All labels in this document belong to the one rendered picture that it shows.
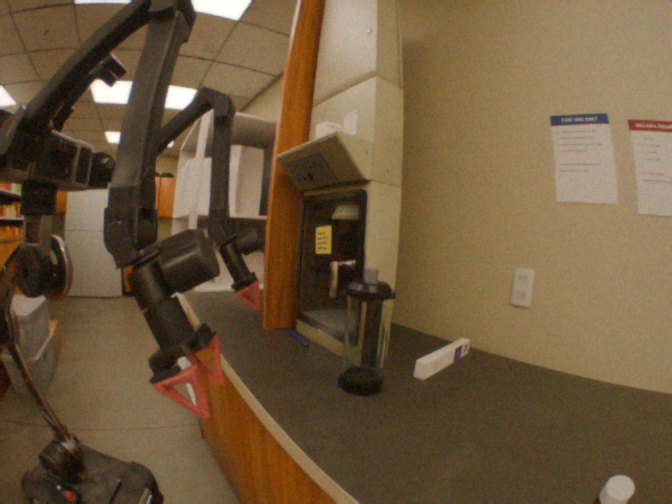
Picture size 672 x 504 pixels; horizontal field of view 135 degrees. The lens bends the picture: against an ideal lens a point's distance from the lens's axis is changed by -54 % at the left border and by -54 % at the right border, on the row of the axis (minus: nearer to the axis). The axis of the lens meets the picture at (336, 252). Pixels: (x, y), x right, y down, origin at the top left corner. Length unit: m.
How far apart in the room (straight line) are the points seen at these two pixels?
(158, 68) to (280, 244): 0.73
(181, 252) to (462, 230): 0.89
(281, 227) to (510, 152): 0.80
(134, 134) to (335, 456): 0.54
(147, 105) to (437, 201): 0.97
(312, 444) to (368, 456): 0.09
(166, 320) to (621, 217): 1.02
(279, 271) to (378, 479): 0.76
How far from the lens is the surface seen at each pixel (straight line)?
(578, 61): 1.12
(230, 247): 0.86
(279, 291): 1.03
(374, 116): 0.79
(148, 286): 0.39
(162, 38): 0.50
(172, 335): 0.40
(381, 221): 0.75
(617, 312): 0.94
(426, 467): 0.49
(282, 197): 1.01
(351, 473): 0.46
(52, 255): 0.96
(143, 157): 0.41
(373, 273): 0.60
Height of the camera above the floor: 1.27
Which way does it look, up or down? 3 degrees down
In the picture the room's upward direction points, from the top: 4 degrees clockwise
